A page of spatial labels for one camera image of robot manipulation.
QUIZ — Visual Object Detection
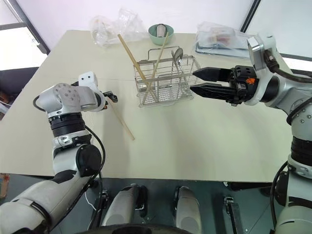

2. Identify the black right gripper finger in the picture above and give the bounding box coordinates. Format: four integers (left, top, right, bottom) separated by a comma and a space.
192, 66, 231, 82
189, 83, 237, 103

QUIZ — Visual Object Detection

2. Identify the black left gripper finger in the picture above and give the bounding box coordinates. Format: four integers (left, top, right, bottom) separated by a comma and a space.
104, 90, 119, 103

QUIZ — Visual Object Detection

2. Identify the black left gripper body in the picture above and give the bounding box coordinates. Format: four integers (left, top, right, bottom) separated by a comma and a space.
98, 92, 109, 110

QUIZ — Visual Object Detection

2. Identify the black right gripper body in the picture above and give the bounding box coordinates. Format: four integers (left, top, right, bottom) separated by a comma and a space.
228, 65, 257, 106

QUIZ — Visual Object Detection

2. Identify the wooden chopstick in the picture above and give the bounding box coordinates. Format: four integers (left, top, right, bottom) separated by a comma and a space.
117, 34, 156, 103
106, 99, 136, 141
143, 32, 169, 104

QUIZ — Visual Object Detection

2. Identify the metal spoon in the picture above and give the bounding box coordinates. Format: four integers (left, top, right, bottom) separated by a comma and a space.
171, 47, 190, 92

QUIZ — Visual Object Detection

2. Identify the clear bag with red contents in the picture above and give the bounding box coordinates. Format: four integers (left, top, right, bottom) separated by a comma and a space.
194, 21, 253, 60

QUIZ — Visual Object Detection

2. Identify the green bowl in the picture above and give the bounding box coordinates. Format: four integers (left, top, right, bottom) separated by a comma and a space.
148, 23, 175, 46

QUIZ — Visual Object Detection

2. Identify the clear crumpled plastic bag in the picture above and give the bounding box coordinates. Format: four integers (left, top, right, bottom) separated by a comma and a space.
117, 7, 149, 42
89, 15, 120, 48

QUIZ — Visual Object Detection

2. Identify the small white cup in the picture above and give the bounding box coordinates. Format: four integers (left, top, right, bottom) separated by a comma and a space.
155, 23, 168, 38

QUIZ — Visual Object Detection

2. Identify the black chair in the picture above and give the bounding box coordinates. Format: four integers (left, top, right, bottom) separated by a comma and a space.
0, 67, 39, 120

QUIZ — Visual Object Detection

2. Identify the grey rounded robot leg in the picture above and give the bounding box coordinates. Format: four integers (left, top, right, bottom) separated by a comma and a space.
101, 184, 148, 227
174, 186, 202, 234

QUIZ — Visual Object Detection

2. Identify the black metal table brace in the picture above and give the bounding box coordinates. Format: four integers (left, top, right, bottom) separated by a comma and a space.
223, 195, 247, 234

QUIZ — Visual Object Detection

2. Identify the orange cardboard box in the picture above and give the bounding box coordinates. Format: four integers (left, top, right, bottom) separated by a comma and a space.
0, 173, 11, 199

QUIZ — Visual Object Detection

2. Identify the dark rounded robot torso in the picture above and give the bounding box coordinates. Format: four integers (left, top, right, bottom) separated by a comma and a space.
79, 223, 195, 234

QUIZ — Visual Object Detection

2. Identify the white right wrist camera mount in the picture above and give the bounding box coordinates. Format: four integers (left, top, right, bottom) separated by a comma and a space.
243, 31, 281, 107

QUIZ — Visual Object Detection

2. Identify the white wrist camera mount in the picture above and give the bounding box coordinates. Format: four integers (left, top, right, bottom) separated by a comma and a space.
243, 31, 281, 107
78, 71, 99, 89

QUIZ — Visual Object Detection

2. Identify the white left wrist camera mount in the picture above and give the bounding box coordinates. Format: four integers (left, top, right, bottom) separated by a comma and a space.
78, 71, 99, 89

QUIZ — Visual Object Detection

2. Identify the metal wire basket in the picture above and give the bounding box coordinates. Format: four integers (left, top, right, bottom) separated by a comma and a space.
134, 46, 202, 109

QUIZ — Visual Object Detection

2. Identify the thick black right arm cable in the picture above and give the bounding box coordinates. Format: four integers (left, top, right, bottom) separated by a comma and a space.
263, 46, 312, 85

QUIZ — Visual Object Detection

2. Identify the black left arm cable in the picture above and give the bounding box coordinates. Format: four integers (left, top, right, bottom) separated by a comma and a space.
33, 96, 107, 231

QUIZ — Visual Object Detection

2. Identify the dark window frame post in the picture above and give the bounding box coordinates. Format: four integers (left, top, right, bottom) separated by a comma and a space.
240, 0, 263, 33
3, 0, 51, 55

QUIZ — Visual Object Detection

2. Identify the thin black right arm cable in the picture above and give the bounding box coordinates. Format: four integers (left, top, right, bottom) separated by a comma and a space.
272, 159, 291, 231

